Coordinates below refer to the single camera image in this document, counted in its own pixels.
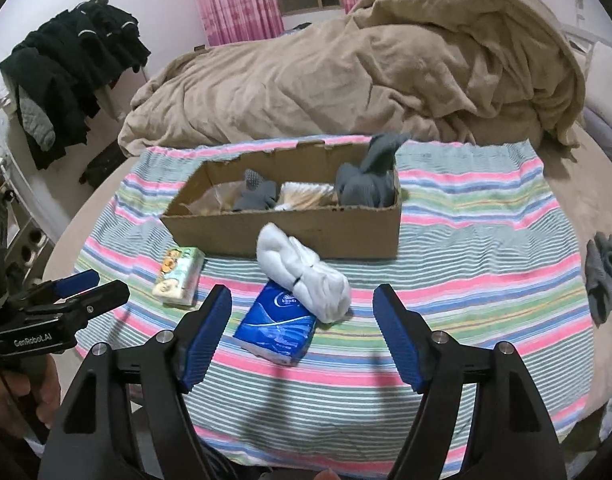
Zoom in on white power strip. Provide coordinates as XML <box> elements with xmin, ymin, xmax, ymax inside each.
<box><xmin>8</xmin><ymin>225</ymin><xmax>49</xmax><ymax>266</ymax></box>

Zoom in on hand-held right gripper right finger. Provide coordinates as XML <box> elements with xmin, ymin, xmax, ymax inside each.
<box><xmin>372</xmin><ymin>283</ymin><xmax>569</xmax><ymax>480</ymax></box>

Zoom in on cardboard box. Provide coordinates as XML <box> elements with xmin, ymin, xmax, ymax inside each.
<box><xmin>159</xmin><ymin>140</ymin><xmax>403</xmax><ymax>261</ymax></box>

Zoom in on person's left hand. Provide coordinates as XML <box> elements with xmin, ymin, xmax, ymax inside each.
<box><xmin>0</xmin><ymin>359</ymin><xmax>62</xmax><ymax>442</ymax></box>

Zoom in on green yellow tissue packet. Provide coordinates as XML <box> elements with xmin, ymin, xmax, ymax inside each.
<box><xmin>152</xmin><ymin>246</ymin><xmax>205</xmax><ymax>307</ymax></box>

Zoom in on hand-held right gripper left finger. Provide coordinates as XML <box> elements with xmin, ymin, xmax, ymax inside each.
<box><xmin>38</xmin><ymin>284</ymin><xmax>233</xmax><ymax>480</ymax></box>

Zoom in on beige blanket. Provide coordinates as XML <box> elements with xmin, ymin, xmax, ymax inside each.
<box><xmin>117</xmin><ymin>0</ymin><xmax>587</xmax><ymax>158</ymax></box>

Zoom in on pile of black clothes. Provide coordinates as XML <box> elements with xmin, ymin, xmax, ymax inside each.
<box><xmin>0</xmin><ymin>0</ymin><xmax>151</xmax><ymax>171</ymax></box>

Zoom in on grey knit garment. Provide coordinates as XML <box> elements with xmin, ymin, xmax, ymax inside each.
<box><xmin>18</xmin><ymin>85</ymin><xmax>56</xmax><ymax>152</ymax></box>

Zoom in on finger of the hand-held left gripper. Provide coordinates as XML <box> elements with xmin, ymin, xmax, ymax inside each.
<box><xmin>26</xmin><ymin>280</ymin><xmax>131</xmax><ymax>333</ymax></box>
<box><xmin>23</xmin><ymin>269</ymin><xmax>101</xmax><ymax>307</ymax></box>

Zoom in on grey pillow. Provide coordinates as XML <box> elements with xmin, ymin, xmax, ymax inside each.
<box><xmin>583</xmin><ymin>40</ymin><xmax>612</xmax><ymax>161</ymax></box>

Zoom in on striped cloth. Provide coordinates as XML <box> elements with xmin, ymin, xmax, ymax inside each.
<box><xmin>73</xmin><ymin>135</ymin><xmax>604</xmax><ymax>466</ymax></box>

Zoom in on clear plastic bag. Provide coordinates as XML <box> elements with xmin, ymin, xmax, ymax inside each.
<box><xmin>186</xmin><ymin>182</ymin><xmax>247</xmax><ymax>213</ymax></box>

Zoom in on beige cotton swab packet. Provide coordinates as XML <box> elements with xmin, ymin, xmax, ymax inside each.
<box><xmin>276</xmin><ymin>181</ymin><xmax>337</xmax><ymax>211</ymax></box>

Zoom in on large grey rolled socks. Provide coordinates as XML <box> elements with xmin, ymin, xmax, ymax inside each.
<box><xmin>334</xmin><ymin>132</ymin><xmax>411</xmax><ymax>208</ymax></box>

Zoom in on blue tissue packet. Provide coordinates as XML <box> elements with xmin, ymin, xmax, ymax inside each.
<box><xmin>233</xmin><ymin>280</ymin><xmax>317</xmax><ymax>366</ymax></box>

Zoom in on grey loose socks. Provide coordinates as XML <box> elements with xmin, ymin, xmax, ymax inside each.
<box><xmin>584</xmin><ymin>232</ymin><xmax>612</xmax><ymax>325</ymax></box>

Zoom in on white socks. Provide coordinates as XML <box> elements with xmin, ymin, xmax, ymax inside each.
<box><xmin>256</xmin><ymin>222</ymin><xmax>351</xmax><ymax>325</ymax></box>

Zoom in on small grey socks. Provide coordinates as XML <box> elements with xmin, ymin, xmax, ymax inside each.
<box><xmin>232</xmin><ymin>169</ymin><xmax>281</xmax><ymax>212</ymax></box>

